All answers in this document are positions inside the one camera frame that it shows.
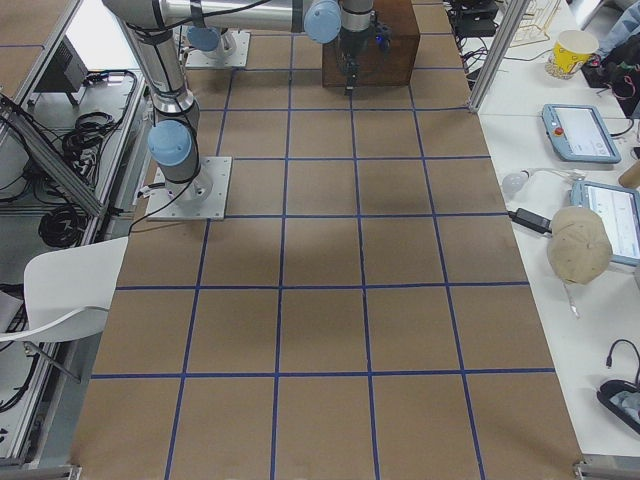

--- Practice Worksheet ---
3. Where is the dark wooden drawer cabinet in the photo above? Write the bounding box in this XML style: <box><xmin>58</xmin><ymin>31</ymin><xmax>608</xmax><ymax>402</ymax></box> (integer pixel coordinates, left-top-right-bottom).
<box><xmin>322</xmin><ymin>0</ymin><xmax>420</xmax><ymax>88</ymax></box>

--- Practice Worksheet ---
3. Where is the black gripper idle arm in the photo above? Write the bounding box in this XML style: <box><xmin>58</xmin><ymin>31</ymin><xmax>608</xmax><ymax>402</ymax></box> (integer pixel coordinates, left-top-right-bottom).
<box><xmin>335</xmin><ymin>20</ymin><xmax>391</xmax><ymax>95</ymax></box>

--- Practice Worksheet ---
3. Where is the beige cap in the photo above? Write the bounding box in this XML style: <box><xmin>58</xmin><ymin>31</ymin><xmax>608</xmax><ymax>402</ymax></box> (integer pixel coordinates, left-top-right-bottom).
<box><xmin>547</xmin><ymin>206</ymin><xmax>613</xmax><ymax>285</ymax></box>

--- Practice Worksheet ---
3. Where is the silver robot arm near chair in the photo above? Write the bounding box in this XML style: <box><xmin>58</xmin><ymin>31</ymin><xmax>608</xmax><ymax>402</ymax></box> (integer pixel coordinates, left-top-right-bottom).
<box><xmin>104</xmin><ymin>1</ymin><xmax>391</xmax><ymax>145</ymax></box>

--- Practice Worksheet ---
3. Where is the cardboard tube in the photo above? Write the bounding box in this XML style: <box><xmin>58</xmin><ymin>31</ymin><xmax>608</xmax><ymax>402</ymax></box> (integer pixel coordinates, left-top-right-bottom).
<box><xmin>618</xmin><ymin>162</ymin><xmax>640</xmax><ymax>189</ymax></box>

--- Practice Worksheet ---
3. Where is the white light bulb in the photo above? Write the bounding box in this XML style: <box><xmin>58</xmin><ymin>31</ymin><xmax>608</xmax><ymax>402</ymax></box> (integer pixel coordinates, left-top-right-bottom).
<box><xmin>501</xmin><ymin>170</ymin><xmax>531</xmax><ymax>197</ymax></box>

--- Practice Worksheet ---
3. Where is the black power adapter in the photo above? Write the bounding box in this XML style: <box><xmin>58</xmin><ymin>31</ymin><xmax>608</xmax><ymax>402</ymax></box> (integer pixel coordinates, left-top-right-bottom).
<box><xmin>508</xmin><ymin>208</ymin><xmax>552</xmax><ymax>234</ymax></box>

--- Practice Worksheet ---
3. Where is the blue teach pendant lower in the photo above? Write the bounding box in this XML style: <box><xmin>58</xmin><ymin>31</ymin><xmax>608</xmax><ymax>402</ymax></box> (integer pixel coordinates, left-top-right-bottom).
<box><xmin>569</xmin><ymin>180</ymin><xmax>639</xmax><ymax>266</ymax></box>

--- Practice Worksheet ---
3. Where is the aluminium frame post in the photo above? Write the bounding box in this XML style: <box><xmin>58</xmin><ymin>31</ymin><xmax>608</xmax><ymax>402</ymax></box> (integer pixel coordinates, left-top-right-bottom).
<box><xmin>468</xmin><ymin>0</ymin><xmax>528</xmax><ymax>113</ymax></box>

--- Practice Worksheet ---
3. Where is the blue teach pendant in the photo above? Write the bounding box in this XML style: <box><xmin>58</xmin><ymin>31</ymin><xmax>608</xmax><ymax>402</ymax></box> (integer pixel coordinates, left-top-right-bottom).
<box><xmin>541</xmin><ymin>104</ymin><xmax>621</xmax><ymax>164</ymax></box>
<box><xmin>569</xmin><ymin>180</ymin><xmax>639</xmax><ymax>266</ymax></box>

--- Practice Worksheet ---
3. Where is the blue teach pendant upper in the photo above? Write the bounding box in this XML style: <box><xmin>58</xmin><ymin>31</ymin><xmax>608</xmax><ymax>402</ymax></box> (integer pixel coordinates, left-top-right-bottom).
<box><xmin>541</xmin><ymin>104</ymin><xmax>621</xmax><ymax>164</ymax></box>

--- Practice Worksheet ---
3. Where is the gold wire rack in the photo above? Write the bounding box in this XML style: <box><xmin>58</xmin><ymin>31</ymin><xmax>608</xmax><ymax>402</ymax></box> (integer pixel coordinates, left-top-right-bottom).
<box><xmin>511</xmin><ymin>0</ymin><xmax>560</xmax><ymax>47</ymax></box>

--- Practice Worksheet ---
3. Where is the yellow popcorn cup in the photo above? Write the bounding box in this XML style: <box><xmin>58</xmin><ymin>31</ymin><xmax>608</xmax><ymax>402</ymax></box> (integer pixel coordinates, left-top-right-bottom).
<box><xmin>545</xmin><ymin>30</ymin><xmax>599</xmax><ymax>80</ymax></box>

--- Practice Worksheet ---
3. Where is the white chair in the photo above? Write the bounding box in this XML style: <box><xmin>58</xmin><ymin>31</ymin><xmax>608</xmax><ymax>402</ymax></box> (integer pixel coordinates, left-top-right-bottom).
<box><xmin>1</xmin><ymin>237</ymin><xmax>128</xmax><ymax>343</ymax></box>

